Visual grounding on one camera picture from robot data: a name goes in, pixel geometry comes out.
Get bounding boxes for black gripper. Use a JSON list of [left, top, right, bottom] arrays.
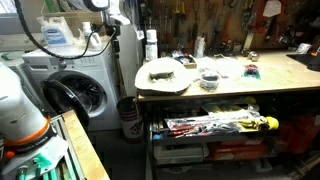
[[110, 25, 122, 56]]

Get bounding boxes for white can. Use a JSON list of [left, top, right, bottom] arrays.
[[145, 29, 159, 62]]

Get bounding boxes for small white detergent bottle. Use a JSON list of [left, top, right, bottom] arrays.
[[80, 21, 104, 52]]

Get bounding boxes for white front-load washing machine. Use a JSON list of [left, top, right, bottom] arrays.
[[21, 39, 123, 133]]

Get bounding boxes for large white detergent jug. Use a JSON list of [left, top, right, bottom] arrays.
[[36, 15, 76, 48]]

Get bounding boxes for shallow wooden tray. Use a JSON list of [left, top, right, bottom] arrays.
[[171, 53, 198, 70]]

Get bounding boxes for slim white bottle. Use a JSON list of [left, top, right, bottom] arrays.
[[194, 35, 206, 59]]

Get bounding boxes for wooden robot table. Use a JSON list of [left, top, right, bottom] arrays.
[[61, 109, 111, 180]]

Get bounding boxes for clear plastic bags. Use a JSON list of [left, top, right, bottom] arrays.
[[196, 56, 245, 80]]

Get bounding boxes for plastic bag of tools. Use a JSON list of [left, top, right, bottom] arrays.
[[164, 111, 268, 139]]

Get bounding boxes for pegboard with hanging tools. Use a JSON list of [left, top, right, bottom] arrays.
[[146, 0, 320, 52]]

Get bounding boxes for white storage bins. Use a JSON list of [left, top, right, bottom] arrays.
[[153, 143, 210, 166]]

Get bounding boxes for small colourful toy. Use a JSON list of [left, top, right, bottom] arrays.
[[242, 63, 262, 80]]

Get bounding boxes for shiny metal balls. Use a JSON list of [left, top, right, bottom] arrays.
[[247, 50, 261, 63]]

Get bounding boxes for red boxes under bench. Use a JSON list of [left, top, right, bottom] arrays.
[[208, 138, 268, 162]]

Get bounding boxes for wooden top workbench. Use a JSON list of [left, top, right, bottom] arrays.
[[135, 49, 320, 180]]

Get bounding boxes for yellow glove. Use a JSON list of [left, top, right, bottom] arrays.
[[238, 115, 280, 132]]

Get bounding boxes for white tape roll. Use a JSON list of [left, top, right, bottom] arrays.
[[296, 42, 313, 55]]

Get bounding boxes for black flat tray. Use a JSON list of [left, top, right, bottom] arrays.
[[286, 52, 320, 72]]

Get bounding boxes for brown broom handle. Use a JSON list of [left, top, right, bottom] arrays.
[[115, 54, 128, 98]]

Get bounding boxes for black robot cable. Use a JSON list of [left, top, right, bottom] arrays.
[[13, 0, 118, 61]]

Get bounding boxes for robot mount with green clamps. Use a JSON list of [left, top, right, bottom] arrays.
[[0, 134, 80, 180]]

